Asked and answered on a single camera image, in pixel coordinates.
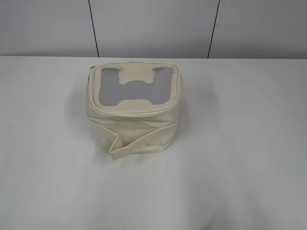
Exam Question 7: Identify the cream bag with mesh window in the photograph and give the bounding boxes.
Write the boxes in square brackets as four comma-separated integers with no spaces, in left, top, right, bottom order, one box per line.
[86,62,182,160]

